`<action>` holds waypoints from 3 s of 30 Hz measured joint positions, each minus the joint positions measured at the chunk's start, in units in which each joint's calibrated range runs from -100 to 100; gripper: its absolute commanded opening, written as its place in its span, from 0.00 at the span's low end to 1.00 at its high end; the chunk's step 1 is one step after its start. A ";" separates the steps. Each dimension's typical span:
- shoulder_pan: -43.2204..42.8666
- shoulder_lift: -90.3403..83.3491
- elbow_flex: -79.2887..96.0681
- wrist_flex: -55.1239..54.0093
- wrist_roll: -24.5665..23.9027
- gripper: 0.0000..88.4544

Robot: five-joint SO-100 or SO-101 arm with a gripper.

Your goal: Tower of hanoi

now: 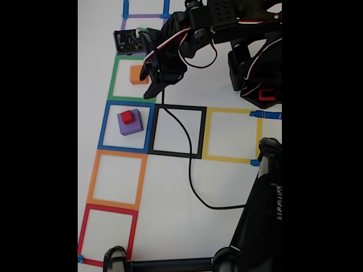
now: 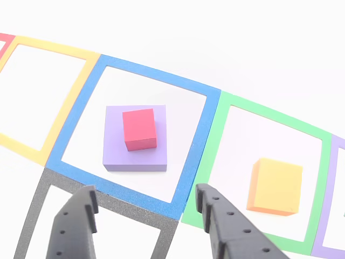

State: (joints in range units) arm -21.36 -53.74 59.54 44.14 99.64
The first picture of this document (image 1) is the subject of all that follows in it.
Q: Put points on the orange square block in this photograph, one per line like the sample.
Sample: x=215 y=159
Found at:
x=135 y=74

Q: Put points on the small red cube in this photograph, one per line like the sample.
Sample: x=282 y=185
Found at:
x=126 y=117

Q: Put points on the purple square block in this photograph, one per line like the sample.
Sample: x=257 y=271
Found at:
x=131 y=129

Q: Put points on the long blue tape strip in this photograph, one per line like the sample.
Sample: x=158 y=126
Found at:
x=269 y=115

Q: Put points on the small blue tape piece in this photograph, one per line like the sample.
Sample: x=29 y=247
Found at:
x=80 y=258
x=254 y=162

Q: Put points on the black tripod stand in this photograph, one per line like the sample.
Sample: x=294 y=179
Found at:
x=255 y=226

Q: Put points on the green square frame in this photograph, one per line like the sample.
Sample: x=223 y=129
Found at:
x=112 y=82

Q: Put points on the purple square frame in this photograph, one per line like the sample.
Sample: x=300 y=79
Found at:
x=141 y=16

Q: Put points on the black square frame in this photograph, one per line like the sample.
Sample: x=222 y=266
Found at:
x=198 y=133

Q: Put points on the blue square frame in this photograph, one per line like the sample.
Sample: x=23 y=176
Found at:
x=102 y=127

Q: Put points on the yellow square frame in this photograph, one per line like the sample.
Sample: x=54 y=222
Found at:
x=227 y=110

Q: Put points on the orange square frame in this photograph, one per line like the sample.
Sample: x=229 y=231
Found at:
x=92 y=181

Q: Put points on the red square frame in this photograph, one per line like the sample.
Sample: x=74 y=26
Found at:
x=82 y=232

